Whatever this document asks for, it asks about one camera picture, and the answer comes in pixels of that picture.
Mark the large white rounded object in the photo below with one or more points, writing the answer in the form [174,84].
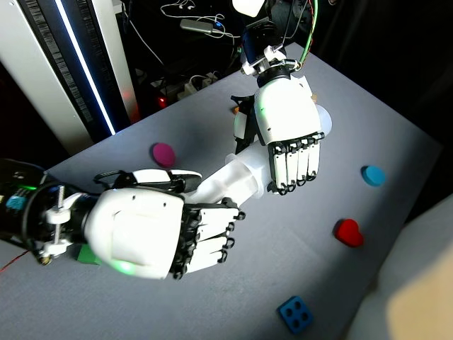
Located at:
[417,276]

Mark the blue round disc block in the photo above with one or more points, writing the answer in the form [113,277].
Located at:
[373,175]

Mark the grey table cloth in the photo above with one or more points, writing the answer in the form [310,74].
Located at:
[177,304]

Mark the red heart block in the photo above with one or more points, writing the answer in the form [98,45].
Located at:
[348,233]

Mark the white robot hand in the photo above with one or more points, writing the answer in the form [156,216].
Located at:
[138,230]
[286,110]

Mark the pink round disc block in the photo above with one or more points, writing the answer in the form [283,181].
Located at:
[163,154]

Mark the green cube block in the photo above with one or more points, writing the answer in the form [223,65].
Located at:
[86,256]

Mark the grey power bank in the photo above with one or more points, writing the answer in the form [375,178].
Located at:
[196,25]

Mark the white cabinet with black vents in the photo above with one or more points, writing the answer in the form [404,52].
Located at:
[39,71]

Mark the blue four-hole square block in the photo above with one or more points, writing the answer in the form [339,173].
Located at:
[295,315]

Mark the white power strip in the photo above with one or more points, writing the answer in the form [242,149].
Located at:
[198,85]

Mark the large translucent plastic syringe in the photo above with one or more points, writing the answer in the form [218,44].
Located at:
[233,180]

